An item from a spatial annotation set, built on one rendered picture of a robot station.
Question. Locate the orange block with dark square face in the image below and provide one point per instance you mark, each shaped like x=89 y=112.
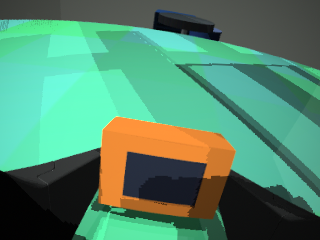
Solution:
x=161 y=168

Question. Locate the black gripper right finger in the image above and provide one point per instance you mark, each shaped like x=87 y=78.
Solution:
x=250 y=212

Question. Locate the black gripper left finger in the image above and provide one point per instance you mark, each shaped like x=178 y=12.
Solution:
x=48 y=201

